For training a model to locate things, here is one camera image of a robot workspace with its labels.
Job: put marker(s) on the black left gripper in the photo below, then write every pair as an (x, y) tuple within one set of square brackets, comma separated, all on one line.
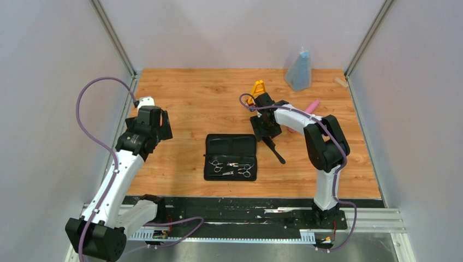
[(164, 131)]

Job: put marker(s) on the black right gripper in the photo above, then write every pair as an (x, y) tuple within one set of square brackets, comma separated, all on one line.
[(258, 131)]

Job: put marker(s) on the black handled comb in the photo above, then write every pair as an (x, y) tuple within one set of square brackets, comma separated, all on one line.
[(272, 146)]

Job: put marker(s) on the black zippered tool case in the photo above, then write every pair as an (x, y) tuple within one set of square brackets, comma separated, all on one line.
[(230, 148)]

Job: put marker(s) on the silver hair scissors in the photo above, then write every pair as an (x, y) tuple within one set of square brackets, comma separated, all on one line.
[(243, 168)]

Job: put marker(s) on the silver thinning scissors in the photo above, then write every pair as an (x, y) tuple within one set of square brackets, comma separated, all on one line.
[(217, 169)]

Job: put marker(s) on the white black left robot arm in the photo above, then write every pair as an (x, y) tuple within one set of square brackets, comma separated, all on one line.
[(101, 231)]

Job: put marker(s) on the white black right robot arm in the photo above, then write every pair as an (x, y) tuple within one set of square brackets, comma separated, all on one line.
[(326, 144)]

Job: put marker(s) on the yellow toy block car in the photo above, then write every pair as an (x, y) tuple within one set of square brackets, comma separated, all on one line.
[(258, 89)]

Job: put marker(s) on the pink cylindrical device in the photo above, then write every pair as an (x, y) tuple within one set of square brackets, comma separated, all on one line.
[(309, 110)]

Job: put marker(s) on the blue item in plastic bag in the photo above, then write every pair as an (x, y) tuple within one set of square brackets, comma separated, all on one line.
[(298, 68)]

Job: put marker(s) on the small beige tape piece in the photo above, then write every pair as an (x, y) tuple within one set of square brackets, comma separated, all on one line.
[(341, 82)]

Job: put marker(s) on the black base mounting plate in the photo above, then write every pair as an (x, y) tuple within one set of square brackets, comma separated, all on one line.
[(252, 216)]

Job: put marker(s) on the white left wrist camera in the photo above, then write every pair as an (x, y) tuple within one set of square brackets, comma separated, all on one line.
[(144, 101)]

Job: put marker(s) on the white slotted cable duct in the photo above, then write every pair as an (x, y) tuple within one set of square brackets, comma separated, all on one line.
[(151, 235)]

